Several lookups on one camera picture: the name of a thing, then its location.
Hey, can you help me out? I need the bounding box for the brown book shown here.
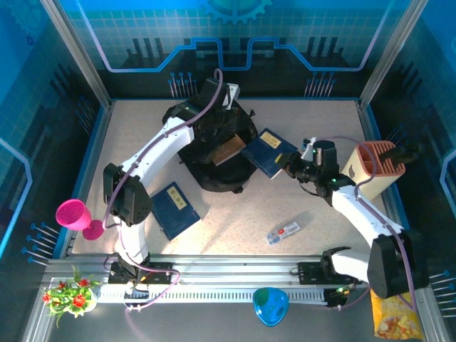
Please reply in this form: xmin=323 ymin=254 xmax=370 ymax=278
xmin=212 ymin=134 xmax=247 ymax=167

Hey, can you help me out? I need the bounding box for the dark blue book yellow label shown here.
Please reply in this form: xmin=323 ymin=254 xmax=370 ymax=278
xmin=240 ymin=128 xmax=299 ymax=180

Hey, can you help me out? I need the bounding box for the black backpack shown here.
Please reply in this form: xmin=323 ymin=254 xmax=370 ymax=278
xmin=162 ymin=99 xmax=259 ymax=194

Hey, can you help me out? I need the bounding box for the small white eraser pack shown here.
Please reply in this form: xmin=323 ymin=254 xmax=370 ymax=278
xmin=266 ymin=221 xmax=301 ymax=247

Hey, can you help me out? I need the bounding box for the dark blue book cream label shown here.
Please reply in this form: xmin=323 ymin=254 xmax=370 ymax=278
xmin=150 ymin=181 xmax=202 ymax=242

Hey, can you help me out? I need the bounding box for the yellow chips bag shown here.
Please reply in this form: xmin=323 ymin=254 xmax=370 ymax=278
xmin=370 ymin=288 xmax=425 ymax=341

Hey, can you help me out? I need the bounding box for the beige orange pen holder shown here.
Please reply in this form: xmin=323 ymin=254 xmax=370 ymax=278
xmin=341 ymin=140 xmax=407 ymax=202

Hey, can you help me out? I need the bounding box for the black controller box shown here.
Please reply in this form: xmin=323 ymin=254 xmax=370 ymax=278
xmin=324 ymin=284 xmax=357 ymax=309

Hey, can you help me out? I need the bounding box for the blue plastic bowl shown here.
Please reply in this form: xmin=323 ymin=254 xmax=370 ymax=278
xmin=252 ymin=286 xmax=289 ymax=327

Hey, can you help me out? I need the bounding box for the pink plastic goblet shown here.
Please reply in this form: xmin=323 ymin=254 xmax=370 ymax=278
xmin=55 ymin=198 xmax=105 ymax=242

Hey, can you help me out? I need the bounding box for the white connector board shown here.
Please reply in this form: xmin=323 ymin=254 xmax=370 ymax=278
xmin=123 ymin=283 xmax=150 ymax=311

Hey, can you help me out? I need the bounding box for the artificial red flower plant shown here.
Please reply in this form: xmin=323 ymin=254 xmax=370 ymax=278
xmin=41 ymin=265 xmax=102 ymax=328

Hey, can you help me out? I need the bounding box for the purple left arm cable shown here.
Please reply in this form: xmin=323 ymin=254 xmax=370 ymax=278
xmin=102 ymin=68 xmax=224 ymax=342

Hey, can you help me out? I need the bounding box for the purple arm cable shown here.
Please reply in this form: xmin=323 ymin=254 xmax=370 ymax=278
xmin=102 ymin=68 xmax=224 ymax=342
xmin=318 ymin=136 xmax=418 ymax=311

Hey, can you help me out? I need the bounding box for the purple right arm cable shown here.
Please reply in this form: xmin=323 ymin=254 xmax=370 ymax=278
xmin=318 ymin=136 xmax=418 ymax=311

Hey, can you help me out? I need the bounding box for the black handled tool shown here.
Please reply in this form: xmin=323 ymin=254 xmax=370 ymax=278
xmin=380 ymin=142 xmax=425 ymax=167

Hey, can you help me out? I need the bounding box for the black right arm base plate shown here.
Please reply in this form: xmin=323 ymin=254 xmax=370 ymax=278
xmin=297 ymin=261 xmax=363 ymax=286

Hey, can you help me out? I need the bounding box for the long aluminium mounting rail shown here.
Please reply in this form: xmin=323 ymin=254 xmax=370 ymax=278
xmin=46 ymin=254 xmax=427 ymax=288

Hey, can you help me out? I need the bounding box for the aluminium frame post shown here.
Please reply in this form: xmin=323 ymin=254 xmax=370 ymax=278
xmin=358 ymin=0 xmax=430 ymax=110
xmin=39 ymin=0 xmax=114 ymax=110

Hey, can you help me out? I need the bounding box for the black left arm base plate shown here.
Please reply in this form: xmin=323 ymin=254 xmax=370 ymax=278
xmin=108 ymin=261 xmax=181 ymax=286

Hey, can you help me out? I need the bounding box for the slotted grey cable duct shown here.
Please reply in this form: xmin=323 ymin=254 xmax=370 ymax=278
xmin=95 ymin=287 xmax=328 ymax=305

